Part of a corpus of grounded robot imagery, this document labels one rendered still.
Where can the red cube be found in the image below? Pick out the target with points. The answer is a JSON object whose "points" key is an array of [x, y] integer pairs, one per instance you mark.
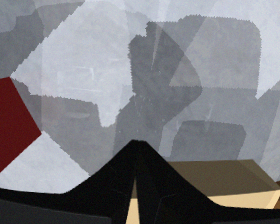
{"points": [[17, 128]]}

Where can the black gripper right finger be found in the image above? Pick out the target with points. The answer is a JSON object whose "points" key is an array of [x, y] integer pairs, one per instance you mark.
{"points": [[164, 197]]}

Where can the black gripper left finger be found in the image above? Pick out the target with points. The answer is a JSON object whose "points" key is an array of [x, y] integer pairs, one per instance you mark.
{"points": [[101, 199]]}

